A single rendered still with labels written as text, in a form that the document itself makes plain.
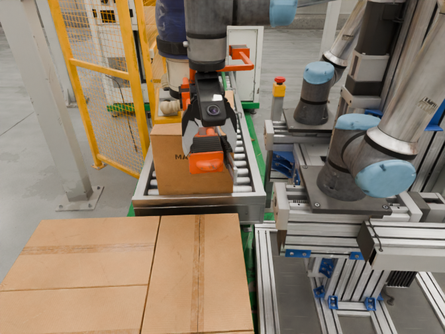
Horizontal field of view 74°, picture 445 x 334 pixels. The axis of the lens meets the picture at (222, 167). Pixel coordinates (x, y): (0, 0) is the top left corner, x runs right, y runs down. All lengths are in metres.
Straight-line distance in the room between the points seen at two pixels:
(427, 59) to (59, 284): 1.39
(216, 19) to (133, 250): 1.11
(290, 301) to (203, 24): 1.40
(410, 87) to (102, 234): 1.34
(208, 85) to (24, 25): 1.70
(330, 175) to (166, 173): 0.88
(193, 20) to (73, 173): 2.08
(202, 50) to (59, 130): 1.88
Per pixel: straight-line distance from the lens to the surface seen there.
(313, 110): 1.32
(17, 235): 2.64
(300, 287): 1.73
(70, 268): 1.47
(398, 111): 0.72
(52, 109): 2.30
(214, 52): 0.57
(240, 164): 1.92
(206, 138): 0.68
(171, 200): 1.57
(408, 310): 1.85
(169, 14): 1.10
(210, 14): 0.56
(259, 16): 0.57
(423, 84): 0.71
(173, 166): 1.51
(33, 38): 2.18
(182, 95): 0.94
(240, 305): 1.24
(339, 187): 0.92
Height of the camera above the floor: 1.60
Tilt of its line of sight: 34 degrees down
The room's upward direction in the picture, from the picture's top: straight up
